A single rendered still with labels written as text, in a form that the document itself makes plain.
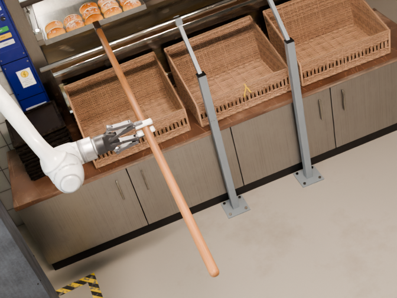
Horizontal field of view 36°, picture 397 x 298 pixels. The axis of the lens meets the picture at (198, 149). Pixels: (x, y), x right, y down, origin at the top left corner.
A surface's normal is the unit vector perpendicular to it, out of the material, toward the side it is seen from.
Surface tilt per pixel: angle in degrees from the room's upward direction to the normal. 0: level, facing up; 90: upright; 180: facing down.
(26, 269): 90
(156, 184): 90
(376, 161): 0
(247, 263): 0
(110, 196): 90
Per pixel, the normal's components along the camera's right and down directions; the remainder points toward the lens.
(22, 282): 0.38, 0.53
